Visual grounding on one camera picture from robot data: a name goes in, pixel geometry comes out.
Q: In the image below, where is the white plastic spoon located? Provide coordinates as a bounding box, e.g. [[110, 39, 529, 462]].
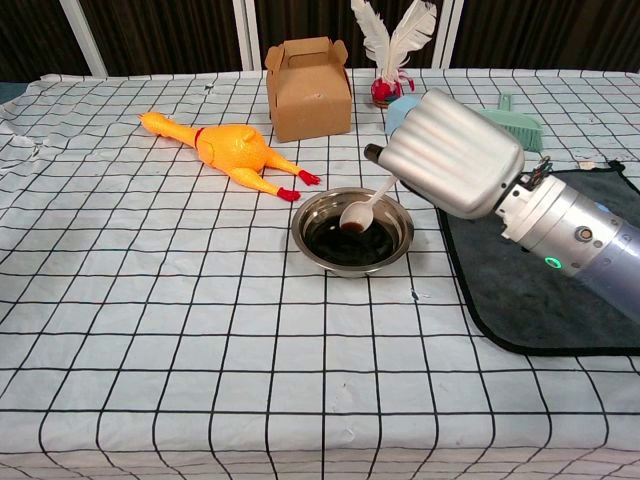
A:
[[339, 175, 399, 234]]

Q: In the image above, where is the brown cardboard gable box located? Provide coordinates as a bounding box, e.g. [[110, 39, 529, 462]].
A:
[[264, 37, 353, 144]]

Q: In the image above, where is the dark grey square mat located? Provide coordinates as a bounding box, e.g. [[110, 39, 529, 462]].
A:
[[437, 159, 640, 357]]

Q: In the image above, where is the green hand brush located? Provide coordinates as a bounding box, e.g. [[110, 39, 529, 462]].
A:
[[472, 92, 545, 153]]

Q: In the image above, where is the white partition post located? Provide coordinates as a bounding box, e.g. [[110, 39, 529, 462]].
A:
[[57, 0, 109, 77], [432, 0, 464, 70], [232, 0, 269, 71]]

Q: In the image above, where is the light blue foam cube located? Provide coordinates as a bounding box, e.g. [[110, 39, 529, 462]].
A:
[[384, 96, 424, 136]]

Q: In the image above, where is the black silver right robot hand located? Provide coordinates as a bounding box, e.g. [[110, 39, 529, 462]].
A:
[[363, 88, 526, 220]]

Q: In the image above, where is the white black-grid tablecloth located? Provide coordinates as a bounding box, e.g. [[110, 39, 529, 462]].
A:
[[0, 68, 640, 480]]

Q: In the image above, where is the yellow rubber chicken toy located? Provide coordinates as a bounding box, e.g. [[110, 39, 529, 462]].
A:
[[138, 111, 322, 203]]

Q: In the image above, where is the steel bowl with dark liquid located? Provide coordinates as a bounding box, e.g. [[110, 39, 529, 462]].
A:
[[291, 187, 415, 279]]

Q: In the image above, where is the white feather red shuttlecock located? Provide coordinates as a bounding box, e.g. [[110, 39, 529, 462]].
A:
[[350, 0, 439, 109]]

